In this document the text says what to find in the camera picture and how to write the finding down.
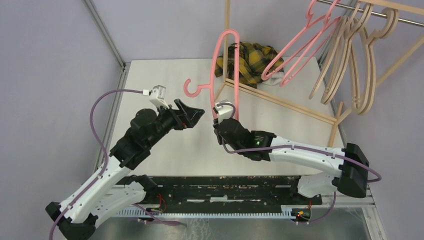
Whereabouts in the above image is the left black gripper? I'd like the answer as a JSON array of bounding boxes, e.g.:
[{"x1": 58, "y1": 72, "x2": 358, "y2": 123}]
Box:
[{"x1": 146, "y1": 98, "x2": 204, "y2": 148}]

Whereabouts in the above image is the pink hanger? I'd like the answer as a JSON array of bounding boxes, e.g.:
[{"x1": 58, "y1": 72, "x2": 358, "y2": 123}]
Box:
[
  {"x1": 261, "y1": 0, "x2": 323, "y2": 81},
  {"x1": 279, "y1": 0, "x2": 341, "y2": 87},
  {"x1": 183, "y1": 29, "x2": 240, "y2": 120}
]

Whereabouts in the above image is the beige hanger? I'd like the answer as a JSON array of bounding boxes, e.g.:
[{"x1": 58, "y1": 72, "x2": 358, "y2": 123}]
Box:
[
  {"x1": 320, "y1": 1, "x2": 361, "y2": 105},
  {"x1": 343, "y1": 2, "x2": 375, "y2": 114},
  {"x1": 308, "y1": 15, "x2": 348, "y2": 100},
  {"x1": 354, "y1": 7, "x2": 400, "y2": 115}
]

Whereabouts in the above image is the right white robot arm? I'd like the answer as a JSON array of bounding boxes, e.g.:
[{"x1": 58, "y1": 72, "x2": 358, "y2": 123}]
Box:
[{"x1": 213, "y1": 118, "x2": 370, "y2": 204}]

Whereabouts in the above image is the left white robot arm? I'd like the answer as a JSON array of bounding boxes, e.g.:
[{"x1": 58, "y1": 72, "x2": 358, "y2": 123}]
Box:
[{"x1": 45, "y1": 99, "x2": 205, "y2": 240}]

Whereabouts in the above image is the white cloth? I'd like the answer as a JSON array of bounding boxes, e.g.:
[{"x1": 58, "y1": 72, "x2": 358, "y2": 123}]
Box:
[{"x1": 262, "y1": 71, "x2": 285, "y2": 86}]

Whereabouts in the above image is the yellow plaid shirt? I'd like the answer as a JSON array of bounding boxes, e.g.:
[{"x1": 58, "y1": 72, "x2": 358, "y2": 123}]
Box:
[{"x1": 214, "y1": 42, "x2": 284, "y2": 89}]

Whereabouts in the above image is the metal rack rod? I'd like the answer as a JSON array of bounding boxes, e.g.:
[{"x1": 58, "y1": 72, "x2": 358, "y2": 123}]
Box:
[{"x1": 317, "y1": 0, "x2": 424, "y2": 27}]

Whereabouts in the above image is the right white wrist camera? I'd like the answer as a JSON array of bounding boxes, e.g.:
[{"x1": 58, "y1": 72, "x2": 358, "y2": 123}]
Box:
[{"x1": 214, "y1": 100, "x2": 236, "y2": 120}]

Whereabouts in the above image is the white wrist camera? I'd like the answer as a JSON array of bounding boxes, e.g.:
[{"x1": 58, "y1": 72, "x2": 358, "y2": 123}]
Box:
[
  {"x1": 142, "y1": 85, "x2": 170, "y2": 110},
  {"x1": 214, "y1": 100, "x2": 236, "y2": 120}
]

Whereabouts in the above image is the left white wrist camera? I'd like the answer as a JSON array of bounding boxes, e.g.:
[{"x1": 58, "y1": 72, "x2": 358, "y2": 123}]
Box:
[{"x1": 142, "y1": 85, "x2": 170, "y2": 110}]

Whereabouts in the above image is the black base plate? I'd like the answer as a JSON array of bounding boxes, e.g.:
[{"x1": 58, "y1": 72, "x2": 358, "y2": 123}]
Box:
[{"x1": 139, "y1": 175, "x2": 323, "y2": 214}]

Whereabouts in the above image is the white slotted cable duct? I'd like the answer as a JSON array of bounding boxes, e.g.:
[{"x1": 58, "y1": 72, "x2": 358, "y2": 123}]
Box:
[{"x1": 113, "y1": 206, "x2": 296, "y2": 220}]

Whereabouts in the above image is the wooden clothes rack frame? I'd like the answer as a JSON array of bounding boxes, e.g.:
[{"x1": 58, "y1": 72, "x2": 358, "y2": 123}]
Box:
[{"x1": 214, "y1": 0, "x2": 424, "y2": 147}]

